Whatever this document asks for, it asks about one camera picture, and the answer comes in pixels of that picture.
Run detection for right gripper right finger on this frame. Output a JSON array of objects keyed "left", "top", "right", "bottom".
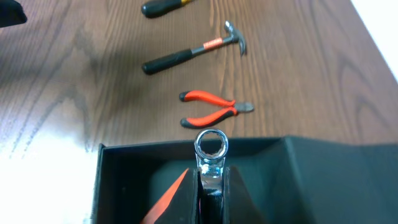
[{"left": 222, "top": 166, "right": 266, "bottom": 224}]

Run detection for orange scraper wooden handle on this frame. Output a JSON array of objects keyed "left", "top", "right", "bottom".
[{"left": 141, "top": 169, "right": 188, "bottom": 224}]

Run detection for black yellow screwdriver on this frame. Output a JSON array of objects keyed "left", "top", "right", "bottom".
[{"left": 141, "top": 0, "right": 192, "bottom": 19}]

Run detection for orange handled pliers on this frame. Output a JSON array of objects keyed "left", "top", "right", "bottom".
[{"left": 178, "top": 90, "right": 255, "bottom": 129}]

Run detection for small claw hammer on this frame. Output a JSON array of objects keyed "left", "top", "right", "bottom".
[{"left": 142, "top": 21, "right": 247, "bottom": 75}]

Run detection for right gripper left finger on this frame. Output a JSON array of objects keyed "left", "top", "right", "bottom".
[{"left": 155, "top": 169, "right": 199, "bottom": 224}]

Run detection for silver ring wrench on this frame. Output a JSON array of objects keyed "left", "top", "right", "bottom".
[{"left": 194, "top": 129, "right": 229, "bottom": 196}]

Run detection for dark green open box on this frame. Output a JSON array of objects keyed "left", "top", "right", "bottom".
[{"left": 92, "top": 136, "right": 397, "bottom": 223}]

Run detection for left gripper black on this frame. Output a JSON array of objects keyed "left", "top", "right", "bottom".
[{"left": 0, "top": 0, "right": 27, "bottom": 28}]

